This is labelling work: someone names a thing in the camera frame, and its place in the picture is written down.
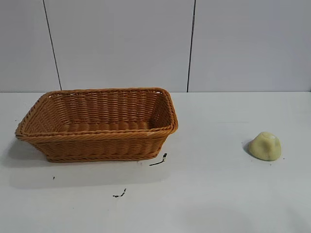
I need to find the pale yellow egg yolk pastry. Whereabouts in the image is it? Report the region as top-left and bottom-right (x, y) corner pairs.
(247, 131), (283, 162)

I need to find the brown woven wicker basket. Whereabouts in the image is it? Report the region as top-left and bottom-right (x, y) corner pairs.
(15, 87), (179, 163)

